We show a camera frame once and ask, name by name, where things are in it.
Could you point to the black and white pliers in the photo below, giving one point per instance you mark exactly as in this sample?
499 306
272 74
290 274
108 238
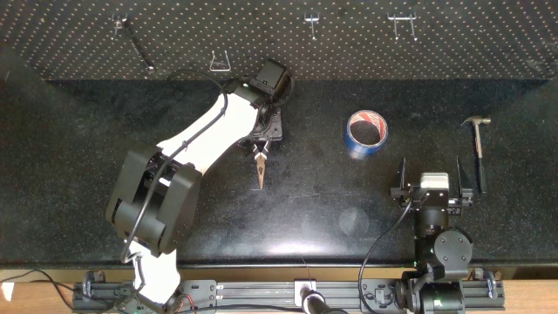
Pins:
260 170

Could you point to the roll of blue tape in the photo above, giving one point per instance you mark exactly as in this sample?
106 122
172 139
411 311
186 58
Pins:
354 144

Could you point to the mounting rail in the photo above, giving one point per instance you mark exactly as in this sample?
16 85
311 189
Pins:
261 292

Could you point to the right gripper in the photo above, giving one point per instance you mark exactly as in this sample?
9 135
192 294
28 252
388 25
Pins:
460 202

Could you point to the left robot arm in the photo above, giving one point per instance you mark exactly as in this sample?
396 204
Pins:
218 135

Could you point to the white tag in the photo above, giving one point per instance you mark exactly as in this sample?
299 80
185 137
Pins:
7 291

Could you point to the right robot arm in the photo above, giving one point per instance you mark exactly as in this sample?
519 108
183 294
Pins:
453 250

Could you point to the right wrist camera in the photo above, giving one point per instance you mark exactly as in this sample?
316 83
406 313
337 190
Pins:
434 181

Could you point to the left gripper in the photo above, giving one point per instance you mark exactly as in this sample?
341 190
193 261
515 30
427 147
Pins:
274 131

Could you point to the wrench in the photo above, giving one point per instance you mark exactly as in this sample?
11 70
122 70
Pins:
137 45

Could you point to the black pegboard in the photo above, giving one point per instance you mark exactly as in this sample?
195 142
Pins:
349 52

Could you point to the metal hook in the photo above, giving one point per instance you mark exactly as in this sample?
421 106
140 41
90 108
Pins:
116 26
213 65
312 26
395 26

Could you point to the hammer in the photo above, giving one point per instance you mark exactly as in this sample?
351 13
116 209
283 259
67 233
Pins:
478 144

